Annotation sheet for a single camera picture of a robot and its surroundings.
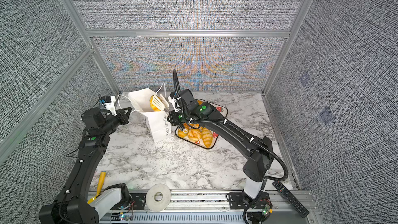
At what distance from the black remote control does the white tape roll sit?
542mm

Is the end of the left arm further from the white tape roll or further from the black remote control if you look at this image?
the black remote control

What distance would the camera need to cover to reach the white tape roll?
Answer: 732 mm

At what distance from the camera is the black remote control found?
0.71 m
